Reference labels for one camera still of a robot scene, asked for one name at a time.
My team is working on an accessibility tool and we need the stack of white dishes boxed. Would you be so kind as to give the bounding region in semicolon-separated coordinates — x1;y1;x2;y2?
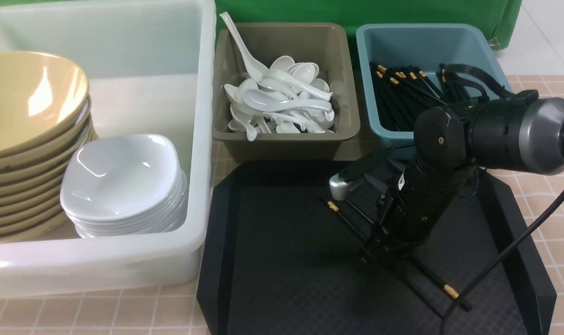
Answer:
60;134;188;238

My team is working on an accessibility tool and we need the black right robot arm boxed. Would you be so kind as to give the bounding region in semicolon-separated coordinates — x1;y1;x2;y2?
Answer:
363;90;564;262

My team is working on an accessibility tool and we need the large white plastic tub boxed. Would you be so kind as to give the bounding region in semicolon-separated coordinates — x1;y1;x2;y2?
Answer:
0;0;217;299

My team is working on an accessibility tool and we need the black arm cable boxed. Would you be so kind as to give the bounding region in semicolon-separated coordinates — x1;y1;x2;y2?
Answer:
439;167;564;335

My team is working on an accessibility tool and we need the stack of tan bowls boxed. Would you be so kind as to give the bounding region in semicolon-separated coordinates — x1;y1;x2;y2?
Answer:
0;51;98;243

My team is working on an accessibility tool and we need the beige checkered table mat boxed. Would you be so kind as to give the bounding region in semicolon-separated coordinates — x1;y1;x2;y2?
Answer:
0;74;564;335

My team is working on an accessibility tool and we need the black chopsticks pile in bin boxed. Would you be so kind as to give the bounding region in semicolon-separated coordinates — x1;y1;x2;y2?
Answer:
369;63;478;132

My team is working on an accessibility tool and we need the black plastic serving tray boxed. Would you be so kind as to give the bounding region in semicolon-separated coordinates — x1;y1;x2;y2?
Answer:
198;161;557;335

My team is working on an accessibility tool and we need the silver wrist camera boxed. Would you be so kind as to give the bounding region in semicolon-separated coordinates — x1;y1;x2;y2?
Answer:
329;150;398;201

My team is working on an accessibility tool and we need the black chopstick gold band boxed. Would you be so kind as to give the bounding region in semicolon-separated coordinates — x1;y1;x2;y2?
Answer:
318;195;367;243

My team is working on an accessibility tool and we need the teal plastic chopstick bin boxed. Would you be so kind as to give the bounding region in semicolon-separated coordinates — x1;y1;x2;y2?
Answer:
356;23;511;161

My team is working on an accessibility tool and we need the pile of white spoons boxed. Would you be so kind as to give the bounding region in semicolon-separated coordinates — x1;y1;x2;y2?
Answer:
220;12;335;141

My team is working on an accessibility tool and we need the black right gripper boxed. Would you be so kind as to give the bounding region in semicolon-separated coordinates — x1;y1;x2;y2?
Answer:
362;186;443;266

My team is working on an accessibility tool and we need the olive brown spoon bin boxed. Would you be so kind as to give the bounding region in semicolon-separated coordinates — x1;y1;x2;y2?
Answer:
212;22;361;163

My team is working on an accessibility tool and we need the green cloth backdrop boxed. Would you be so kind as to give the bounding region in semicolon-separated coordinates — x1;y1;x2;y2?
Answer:
215;0;522;50

